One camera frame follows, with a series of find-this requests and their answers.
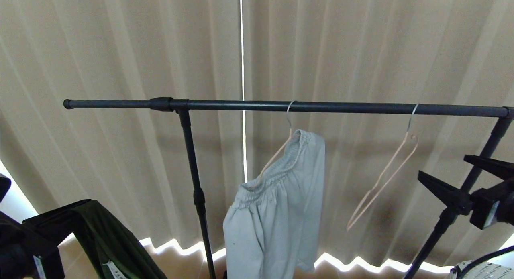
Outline pale grey shorts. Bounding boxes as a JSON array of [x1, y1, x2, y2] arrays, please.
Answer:
[[223, 129, 326, 279]]

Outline black clothes rack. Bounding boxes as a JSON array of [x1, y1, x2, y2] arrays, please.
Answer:
[[63, 97, 514, 279]]

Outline beige curtain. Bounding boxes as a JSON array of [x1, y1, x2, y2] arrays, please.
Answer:
[[0, 0, 514, 269]]

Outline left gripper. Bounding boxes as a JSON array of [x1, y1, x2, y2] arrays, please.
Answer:
[[0, 221, 65, 279]]

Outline green garment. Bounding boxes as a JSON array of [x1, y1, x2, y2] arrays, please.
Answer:
[[72, 200, 167, 279]]

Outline black cable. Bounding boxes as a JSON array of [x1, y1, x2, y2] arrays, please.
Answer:
[[456, 246, 514, 271]]

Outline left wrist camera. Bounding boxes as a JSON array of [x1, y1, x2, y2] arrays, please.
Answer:
[[0, 175, 12, 203]]

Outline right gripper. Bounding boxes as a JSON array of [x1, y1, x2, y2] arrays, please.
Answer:
[[418, 155, 514, 230]]

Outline pink clothes hanger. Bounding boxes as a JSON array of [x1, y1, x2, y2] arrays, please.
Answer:
[[247, 101, 302, 191], [347, 104, 419, 231]]

